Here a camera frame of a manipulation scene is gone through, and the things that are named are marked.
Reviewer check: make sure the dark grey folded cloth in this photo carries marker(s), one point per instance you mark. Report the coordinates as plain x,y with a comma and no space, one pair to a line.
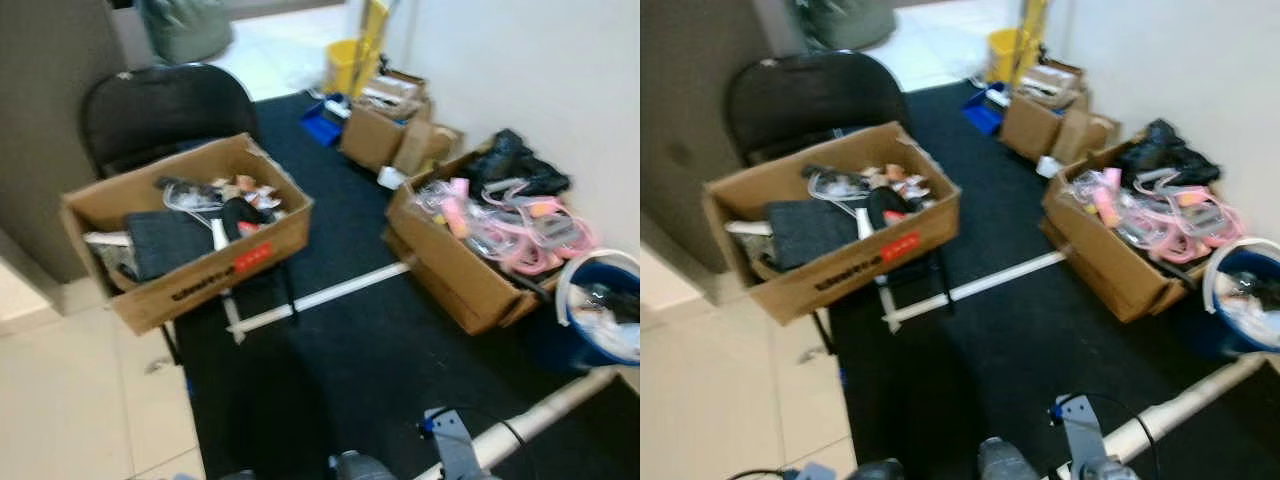
170,245
810,233

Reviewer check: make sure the pink plastic goggles pile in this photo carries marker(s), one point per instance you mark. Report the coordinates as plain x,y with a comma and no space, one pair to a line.
540,240
1190,225

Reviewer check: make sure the grey left robot leg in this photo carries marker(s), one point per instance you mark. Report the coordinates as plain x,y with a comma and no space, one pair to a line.
238,476
878,470

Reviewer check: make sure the black carpet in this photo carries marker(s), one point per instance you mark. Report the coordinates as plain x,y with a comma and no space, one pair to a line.
1000,370
380,370

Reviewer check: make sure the blue plastic tray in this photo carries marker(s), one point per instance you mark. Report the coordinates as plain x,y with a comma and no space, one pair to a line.
322,125
983,113

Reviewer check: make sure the yellow mop bucket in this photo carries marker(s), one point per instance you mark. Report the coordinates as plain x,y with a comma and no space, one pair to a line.
348,65
1010,55

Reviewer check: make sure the cardboard box with red label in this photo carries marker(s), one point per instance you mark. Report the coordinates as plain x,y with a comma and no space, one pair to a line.
850,275
200,285

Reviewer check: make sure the grey right robot leg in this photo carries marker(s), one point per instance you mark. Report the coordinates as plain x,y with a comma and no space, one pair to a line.
1005,460
362,467

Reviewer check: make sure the black plastic bag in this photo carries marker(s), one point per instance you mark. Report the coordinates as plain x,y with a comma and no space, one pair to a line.
510,165
1160,155

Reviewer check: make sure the black folding chair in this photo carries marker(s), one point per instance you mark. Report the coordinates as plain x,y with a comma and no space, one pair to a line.
165,105
810,95

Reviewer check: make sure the grey robot leg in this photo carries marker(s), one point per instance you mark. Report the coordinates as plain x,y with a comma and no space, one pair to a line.
878,470
238,476
1005,460
362,467

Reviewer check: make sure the small cardboard box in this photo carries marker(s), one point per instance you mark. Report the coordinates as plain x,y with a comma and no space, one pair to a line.
1030,125
375,135

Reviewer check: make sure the large open cardboard box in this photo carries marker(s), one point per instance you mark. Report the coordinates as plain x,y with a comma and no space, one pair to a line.
1100,260
450,270

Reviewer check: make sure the thin white plastic pipe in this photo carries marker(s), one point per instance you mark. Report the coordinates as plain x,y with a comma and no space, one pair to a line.
990,282
330,292

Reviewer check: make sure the grey green bag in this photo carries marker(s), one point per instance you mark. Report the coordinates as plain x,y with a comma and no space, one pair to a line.
185,30
845,22

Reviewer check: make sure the thick white plastic pipe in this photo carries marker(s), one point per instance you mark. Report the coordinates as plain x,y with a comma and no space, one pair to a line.
1190,405
545,410

